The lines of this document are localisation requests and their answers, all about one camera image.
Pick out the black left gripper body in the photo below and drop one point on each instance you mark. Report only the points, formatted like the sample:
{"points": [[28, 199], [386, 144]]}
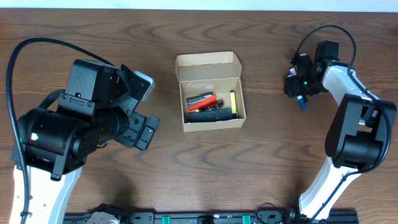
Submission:
{"points": [[126, 132]]}

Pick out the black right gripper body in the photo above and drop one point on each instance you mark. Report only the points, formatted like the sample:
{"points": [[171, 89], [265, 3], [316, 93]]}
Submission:
{"points": [[303, 83]]}

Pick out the white marker blue cap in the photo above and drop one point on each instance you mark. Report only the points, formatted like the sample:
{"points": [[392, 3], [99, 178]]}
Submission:
{"points": [[302, 102]]}

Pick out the yellow highlighter pen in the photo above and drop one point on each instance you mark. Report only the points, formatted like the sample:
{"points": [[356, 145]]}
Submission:
{"points": [[233, 104]]}

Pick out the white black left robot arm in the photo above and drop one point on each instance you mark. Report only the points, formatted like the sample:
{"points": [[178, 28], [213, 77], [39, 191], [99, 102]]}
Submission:
{"points": [[55, 148]]}

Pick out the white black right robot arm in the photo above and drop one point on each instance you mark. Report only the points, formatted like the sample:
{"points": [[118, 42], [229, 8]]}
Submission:
{"points": [[360, 133]]}

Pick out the white marker black cap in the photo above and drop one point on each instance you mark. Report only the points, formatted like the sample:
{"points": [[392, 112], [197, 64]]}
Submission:
{"points": [[292, 71]]}

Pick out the brown cardboard box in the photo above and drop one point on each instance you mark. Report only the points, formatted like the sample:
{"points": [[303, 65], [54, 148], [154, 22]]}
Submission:
{"points": [[218, 76]]}

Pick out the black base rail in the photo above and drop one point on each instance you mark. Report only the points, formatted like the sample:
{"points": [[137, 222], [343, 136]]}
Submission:
{"points": [[266, 213]]}

